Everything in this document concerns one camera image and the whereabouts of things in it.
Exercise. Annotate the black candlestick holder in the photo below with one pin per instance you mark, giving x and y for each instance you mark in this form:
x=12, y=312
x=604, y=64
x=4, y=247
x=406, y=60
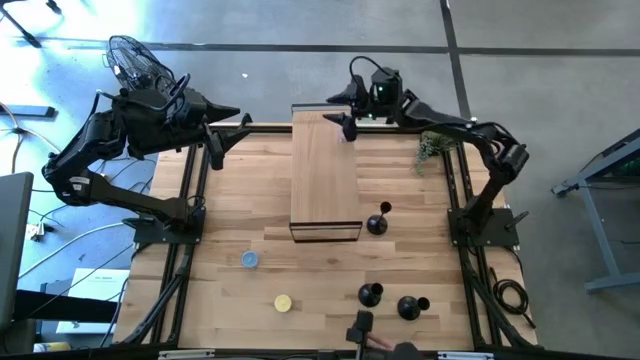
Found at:
x=408, y=309
x=377, y=226
x=369, y=297

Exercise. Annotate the silver metal bracket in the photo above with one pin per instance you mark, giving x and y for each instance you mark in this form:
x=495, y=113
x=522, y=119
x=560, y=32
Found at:
x=465, y=356
x=186, y=355

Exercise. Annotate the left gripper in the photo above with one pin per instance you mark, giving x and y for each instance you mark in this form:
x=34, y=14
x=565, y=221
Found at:
x=160, y=120

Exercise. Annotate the white cardboard box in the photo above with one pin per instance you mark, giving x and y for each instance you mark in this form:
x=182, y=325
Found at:
x=100, y=285

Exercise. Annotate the grey metal desk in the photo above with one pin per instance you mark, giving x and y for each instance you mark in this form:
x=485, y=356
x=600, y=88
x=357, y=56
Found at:
x=595, y=225

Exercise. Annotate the wooden shelf riser black frame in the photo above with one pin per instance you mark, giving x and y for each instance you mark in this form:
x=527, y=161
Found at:
x=320, y=180

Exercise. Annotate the artificial green potted plant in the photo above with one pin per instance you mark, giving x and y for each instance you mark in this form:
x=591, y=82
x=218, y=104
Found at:
x=430, y=147

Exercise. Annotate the yellow floor object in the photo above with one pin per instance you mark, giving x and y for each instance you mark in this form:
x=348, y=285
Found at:
x=52, y=347

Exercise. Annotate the yellow apple scented candle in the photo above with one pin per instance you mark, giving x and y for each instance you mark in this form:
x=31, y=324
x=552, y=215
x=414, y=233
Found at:
x=282, y=303

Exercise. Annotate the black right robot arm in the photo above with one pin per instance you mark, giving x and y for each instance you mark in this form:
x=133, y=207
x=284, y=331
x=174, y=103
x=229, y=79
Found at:
x=450, y=125

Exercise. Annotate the grey monitor back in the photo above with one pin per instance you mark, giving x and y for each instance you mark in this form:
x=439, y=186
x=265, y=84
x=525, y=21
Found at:
x=12, y=240

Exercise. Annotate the blue glass candle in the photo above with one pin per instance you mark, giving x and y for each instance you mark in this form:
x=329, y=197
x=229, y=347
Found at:
x=249, y=259

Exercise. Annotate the black floor fan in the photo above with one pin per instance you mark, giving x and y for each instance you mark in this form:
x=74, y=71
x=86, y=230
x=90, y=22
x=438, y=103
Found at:
x=132, y=62

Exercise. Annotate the black floor bar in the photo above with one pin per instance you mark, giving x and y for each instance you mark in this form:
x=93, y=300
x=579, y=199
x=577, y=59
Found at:
x=30, y=111

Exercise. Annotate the person's hand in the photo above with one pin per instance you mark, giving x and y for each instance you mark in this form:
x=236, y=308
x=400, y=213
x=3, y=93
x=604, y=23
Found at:
x=382, y=342

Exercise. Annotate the black tripod leg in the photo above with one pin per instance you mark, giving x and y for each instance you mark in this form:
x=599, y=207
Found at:
x=22, y=29

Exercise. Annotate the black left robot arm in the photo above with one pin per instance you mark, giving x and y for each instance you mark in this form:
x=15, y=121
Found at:
x=125, y=198

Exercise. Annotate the black aluminium table frame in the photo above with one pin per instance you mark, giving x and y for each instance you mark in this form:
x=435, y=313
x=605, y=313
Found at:
x=270, y=129

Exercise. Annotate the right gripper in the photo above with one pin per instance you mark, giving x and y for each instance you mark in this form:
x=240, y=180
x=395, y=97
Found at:
x=362, y=100

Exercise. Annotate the white power adapter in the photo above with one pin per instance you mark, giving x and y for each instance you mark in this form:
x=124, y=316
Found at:
x=34, y=231

